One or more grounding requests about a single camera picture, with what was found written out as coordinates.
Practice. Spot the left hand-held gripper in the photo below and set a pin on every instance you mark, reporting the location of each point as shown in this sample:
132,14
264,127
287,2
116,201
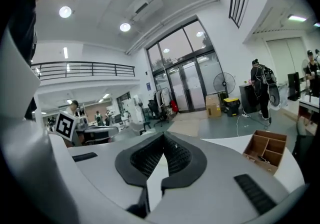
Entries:
65,125

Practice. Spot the person's black clothing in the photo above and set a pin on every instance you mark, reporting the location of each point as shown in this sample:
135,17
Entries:
23,30

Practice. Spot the brown floor mat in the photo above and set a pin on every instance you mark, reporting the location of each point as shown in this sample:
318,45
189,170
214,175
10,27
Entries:
183,128
191,115

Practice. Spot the round ceiling light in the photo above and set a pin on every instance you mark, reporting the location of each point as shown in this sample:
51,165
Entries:
65,12
125,27

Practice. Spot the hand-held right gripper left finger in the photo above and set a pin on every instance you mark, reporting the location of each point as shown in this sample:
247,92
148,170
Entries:
100,168

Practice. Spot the wooden side table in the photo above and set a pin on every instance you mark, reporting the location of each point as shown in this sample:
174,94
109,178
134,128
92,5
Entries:
310,118

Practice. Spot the wooden organizer box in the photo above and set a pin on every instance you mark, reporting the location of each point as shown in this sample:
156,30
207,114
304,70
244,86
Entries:
260,143

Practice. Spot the clothes rack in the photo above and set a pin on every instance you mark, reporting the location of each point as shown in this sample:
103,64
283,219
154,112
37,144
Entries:
162,98

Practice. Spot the white ceiling air conditioner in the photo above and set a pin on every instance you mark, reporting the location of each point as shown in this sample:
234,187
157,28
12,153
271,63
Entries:
147,5

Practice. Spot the white floor fan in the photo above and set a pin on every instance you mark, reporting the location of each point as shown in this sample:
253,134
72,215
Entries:
274,96

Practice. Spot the cardboard box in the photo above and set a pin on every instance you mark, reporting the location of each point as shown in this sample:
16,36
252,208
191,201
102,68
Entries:
213,106

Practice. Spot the black speaker box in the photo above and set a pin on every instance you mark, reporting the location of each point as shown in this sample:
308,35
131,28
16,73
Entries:
294,85

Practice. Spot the glass entrance door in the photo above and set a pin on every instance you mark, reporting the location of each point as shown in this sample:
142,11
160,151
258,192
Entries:
190,85

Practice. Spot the black cabinet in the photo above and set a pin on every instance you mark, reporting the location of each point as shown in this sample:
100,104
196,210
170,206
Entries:
246,98

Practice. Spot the long ceiling light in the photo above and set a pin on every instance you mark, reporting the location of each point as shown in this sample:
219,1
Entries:
65,53

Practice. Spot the white power strip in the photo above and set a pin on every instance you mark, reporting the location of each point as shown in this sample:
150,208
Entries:
246,115

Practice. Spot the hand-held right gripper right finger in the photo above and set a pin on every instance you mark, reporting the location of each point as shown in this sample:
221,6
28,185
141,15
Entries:
220,183

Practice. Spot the black yellow toolbox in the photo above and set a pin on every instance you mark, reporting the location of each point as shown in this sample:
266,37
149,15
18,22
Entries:
232,106

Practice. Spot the red bag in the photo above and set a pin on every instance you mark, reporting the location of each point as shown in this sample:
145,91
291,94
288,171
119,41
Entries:
174,106

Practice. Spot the blue wall sign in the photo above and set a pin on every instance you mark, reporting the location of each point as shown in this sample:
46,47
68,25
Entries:
148,86

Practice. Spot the white chair black legs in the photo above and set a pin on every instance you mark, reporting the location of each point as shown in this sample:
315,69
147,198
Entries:
136,126

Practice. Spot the white ceiling pipes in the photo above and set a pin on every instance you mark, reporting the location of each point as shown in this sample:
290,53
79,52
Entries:
175,19

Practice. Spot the pink flowers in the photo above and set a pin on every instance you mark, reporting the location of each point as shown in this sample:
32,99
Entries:
247,82

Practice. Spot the black standing fan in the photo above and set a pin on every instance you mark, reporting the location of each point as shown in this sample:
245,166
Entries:
140,106
224,83

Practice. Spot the black office chair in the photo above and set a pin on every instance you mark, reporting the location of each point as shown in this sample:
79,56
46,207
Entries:
153,108

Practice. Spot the white standing fan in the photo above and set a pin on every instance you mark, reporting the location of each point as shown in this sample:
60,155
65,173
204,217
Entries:
305,70

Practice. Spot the white storage cabinet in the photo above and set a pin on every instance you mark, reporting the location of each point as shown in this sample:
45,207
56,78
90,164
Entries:
131,108

